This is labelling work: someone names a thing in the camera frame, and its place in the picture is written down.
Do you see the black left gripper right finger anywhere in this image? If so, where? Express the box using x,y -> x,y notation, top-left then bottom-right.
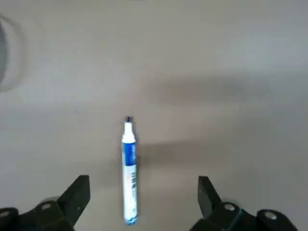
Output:
191,176 -> 296,231

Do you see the white desk lamp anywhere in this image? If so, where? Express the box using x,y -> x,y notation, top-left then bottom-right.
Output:
0,14 -> 25,92

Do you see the blue and white marker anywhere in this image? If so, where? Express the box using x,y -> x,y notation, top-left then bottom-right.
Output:
120,115 -> 140,227

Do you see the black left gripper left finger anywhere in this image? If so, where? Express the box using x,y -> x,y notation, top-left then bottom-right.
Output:
0,175 -> 91,231

